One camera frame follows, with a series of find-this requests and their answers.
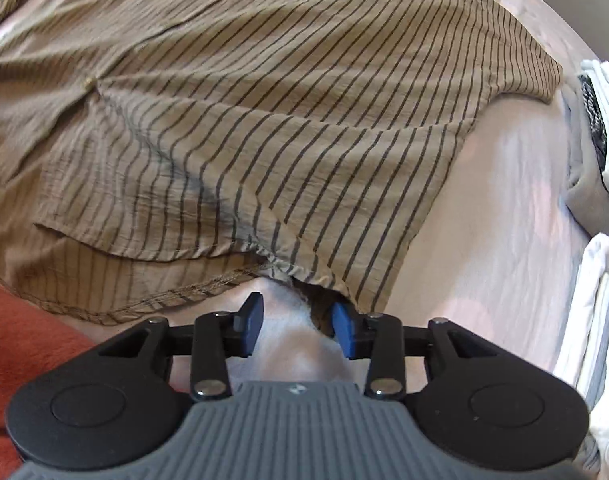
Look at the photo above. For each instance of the folded white clothes stack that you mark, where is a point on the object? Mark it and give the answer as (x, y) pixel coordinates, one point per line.
(584, 362)

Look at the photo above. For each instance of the folded grey and white clothes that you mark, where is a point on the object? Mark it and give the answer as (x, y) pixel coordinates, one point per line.
(586, 96)

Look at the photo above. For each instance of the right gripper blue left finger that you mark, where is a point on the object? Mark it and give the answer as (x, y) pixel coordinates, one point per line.
(246, 327)

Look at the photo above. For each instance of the pink dotted bed sheet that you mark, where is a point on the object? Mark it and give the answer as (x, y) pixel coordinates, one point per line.
(497, 251)

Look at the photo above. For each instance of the red fleece sleeve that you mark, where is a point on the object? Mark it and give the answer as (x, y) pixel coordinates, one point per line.
(32, 342)

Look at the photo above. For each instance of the brown striped shirt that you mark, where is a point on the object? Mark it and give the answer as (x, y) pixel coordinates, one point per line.
(158, 152)

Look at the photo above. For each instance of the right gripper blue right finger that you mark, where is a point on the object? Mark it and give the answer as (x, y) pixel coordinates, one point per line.
(354, 332)

